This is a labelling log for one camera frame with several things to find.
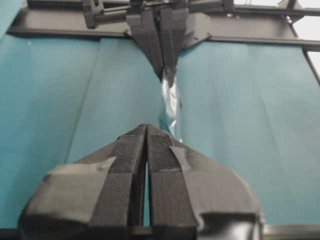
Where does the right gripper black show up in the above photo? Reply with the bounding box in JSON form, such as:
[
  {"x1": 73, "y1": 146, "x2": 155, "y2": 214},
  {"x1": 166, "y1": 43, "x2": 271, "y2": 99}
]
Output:
[{"x1": 82, "y1": 0, "x2": 234, "y2": 88}]

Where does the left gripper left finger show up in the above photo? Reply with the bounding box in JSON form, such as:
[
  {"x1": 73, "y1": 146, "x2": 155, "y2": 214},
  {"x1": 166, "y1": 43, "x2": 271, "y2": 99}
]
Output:
[{"x1": 19, "y1": 124, "x2": 147, "y2": 240}]

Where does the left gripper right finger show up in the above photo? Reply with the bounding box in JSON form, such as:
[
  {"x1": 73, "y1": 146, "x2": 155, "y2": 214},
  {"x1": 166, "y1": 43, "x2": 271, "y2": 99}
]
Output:
[{"x1": 146, "y1": 124, "x2": 263, "y2": 240}]

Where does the silver zip bag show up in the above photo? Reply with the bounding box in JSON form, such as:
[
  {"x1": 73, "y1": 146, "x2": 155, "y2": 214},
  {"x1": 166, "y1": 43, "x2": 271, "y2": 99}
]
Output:
[{"x1": 159, "y1": 69, "x2": 183, "y2": 143}]

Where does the black metal frame rail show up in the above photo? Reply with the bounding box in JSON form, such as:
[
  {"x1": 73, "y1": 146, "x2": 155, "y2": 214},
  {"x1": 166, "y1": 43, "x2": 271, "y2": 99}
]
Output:
[{"x1": 7, "y1": 0, "x2": 320, "y2": 87}]

